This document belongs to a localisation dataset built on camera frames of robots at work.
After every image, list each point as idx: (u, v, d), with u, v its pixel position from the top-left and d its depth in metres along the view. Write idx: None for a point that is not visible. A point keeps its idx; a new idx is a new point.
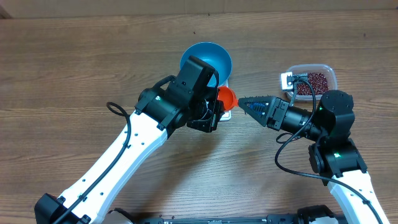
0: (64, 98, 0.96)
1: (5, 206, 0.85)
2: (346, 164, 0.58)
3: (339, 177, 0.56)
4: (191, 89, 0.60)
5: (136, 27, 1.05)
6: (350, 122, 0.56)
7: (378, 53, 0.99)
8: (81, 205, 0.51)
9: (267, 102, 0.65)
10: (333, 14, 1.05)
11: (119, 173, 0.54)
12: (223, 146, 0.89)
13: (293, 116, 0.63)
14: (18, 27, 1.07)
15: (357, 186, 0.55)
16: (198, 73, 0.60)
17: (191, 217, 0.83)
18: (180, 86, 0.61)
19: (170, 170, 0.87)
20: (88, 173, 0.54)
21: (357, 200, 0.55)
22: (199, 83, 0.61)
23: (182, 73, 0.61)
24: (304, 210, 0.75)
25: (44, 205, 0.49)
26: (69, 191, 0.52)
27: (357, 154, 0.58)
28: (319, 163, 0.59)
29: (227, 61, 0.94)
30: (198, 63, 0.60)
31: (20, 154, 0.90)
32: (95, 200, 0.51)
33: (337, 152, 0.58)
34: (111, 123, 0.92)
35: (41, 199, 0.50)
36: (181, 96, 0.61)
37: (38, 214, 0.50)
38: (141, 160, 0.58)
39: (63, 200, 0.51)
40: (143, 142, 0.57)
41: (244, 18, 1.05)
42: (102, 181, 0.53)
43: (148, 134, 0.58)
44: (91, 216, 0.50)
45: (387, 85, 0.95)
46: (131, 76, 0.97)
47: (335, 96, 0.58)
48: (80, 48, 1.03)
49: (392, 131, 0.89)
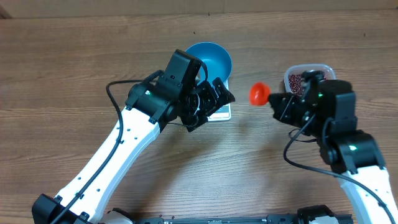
0: (64, 98, 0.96)
1: (5, 206, 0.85)
2: (360, 158, 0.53)
3: (353, 174, 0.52)
4: (181, 82, 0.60)
5: (136, 27, 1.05)
6: (352, 102, 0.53)
7: (378, 53, 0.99)
8: (78, 203, 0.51)
9: (283, 98, 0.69)
10: (333, 14, 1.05)
11: (114, 169, 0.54)
12: (223, 146, 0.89)
13: (300, 109, 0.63)
14: (18, 27, 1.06)
15: (373, 185, 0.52)
16: (185, 66, 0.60)
17: (191, 216, 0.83)
18: (169, 80, 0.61)
19: (170, 170, 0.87)
20: (83, 171, 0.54)
21: (371, 200, 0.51)
22: (188, 76, 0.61)
23: (170, 68, 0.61)
24: (303, 210, 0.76)
25: (43, 206, 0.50)
26: (65, 190, 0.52)
27: (372, 142, 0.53)
28: (331, 153, 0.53)
29: (227, 62, 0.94)
30: (185, 56, 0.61)
31: (20, 154, 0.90)
32: (92, 196, 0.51)
33: (354, 144, 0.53)
34: (111, 123, 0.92)
35: (38, 200, 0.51)
36: (171, 89, 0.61)
37: (37, 214, 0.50)
38: (135, 154, 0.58)
39: (60, 199, 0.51)
40: (136, 136, 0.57)
41: (244, 18, 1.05)
42: (98, 177, 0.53)
43: (141, 129, 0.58)
44: (90, 213, 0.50)
45: (387, 84, 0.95)
46: (131, 76, 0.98)
47: (334, 81, 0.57)
48: (80, 48, 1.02)
49: (392, 131, 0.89)
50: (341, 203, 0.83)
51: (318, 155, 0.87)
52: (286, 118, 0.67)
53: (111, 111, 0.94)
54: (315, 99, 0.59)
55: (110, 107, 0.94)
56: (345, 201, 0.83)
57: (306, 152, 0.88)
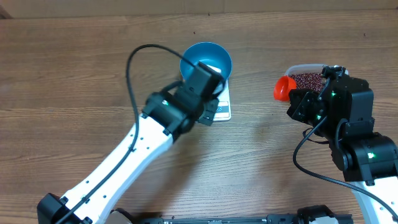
0: (64, 98, 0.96)
1: (5, 206, 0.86)
2: (378, 167, 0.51)
3: (369, 185, 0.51)
4: (199, 94, 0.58)
5: (136, 27, 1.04)
6: (369, 101, 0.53)
7: (378, 53, 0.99)
8: (83, 206, 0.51)
9: (302, 94, 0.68)
10: (333, 14, 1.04)
11: (122, 177, 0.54)
12: (223, 146, 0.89)
13: (315, 107, 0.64)
14: (17, 27, 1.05)
15: (389, 198, 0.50)
16: (205, 79, 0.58)
17: (191, 217, 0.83)
18: (188, 93, 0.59)
19: (170, 170, 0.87)
20: (92, 175, 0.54)
21: (385, 214, 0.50)
22: (207, 91, 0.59)
23: (189, 79, 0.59)
24: (304, 210, 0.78)
25: (48, 206, 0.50)
26: (72, 192, 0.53)
27: (392, 146, 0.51)
28: (346, 158, 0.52)
29: (227, 62, 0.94)
30: (206, 70, 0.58)
31: (20, 154, 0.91)
32: (97, 201, 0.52)
33: (372, 152, 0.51)
34: (111, 123, 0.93)
35: (45, 198, 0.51)
36: (188, 102, 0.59)
37: (40, 213, 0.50)
38: (145, 163, 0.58)
39: (65, 200, 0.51)
40: (148, 147, 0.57)
41: (244, 18, 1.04)
42: (106, 183, 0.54)
43: (153, 139, 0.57)
44: (94, 218, 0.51)
45: (386, 84, 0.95)
46: (131, 76, 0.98)
47: (354, 81, 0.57)
48: (80, 48, 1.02)
49: (391, 131, 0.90)
50: (341, 202, 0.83)
51: (318, 155, 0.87)
52: (300, 116, 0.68)
53: (111, 111, 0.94)
54: (329, 99, 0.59)
55: (110, 107, 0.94)
56: (345, 201, 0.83)
57: (306, 152, 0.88)
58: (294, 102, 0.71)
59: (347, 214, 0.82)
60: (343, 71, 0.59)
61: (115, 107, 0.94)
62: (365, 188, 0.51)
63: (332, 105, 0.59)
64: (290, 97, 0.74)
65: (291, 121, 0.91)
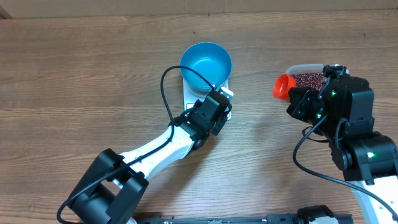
0: (64, 98, 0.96)
1: (5, 206, 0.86)
2: (378, 167, 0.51)
3: (369, 185, 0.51)
4: (210, 119, 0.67)
5: (136, 27, 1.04)
6: (370, 101, 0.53)
7: (378, 53, 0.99)
8: (137, 164, 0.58)
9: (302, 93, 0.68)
10: (333, 14, 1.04)
11: (163, 155, 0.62)
12: (223, 147, 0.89)
13: (316, 106, 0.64)
14: (17, 27, 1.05)
15: (389, 198, 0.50)
16: (215, 108, 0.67)
17: (191, 216, 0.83)
18: (201, 117, 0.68)
19: (170, 171, 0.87)
20: (142, 147, 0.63)
21: (385, 213, 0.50)
22: (216, 116, 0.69)
23: (202, 107, 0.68)
24: (304, 210, 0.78)
25: (104, 158, 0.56)
26: (128, 153, 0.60)
27: (392, 145, 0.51)
28: (346, 157, 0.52)
29: (227, 63, 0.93)
30: (215, 100, 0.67)
31: (20, 154, 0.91)
32: (146, 164, 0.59)
33: (371, 152, 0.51)
34: (111, 123, 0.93)
35: (102, 152, 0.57)
36: (201, 125, 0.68)
37: (94, 165, 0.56)
38: (175, 156, 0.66)
39: (123, 157, 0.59)
40: (180, 142, 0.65)
41: (244, 19, 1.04)
42: (154, 154, 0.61)
43: (183, 137, 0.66)
44: (145, 173, 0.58)
45: (386, 84, 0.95)
46: (131, 76, 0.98)
47: (356, 81, 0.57)
48: (80, 48, 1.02)
49: (392, 131, 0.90)
50: (341, 203, 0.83)
51: (318, 155, 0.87)
52: (300, 114, 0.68)
53: (111, 111, 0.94)
54: (330, 99, 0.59)
55: (110, 107, 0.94)
56: (345, 201, 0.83)
57: (306, 152, 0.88)
58: (294, 100, 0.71)
59: (347, 214, 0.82)
60: (344, 70, 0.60)
61: (115, 107, 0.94)
62: (365, 188, 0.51)
63: (331, 105, 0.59)
64: (289, 95, 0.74)
65: (291, 121, 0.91)
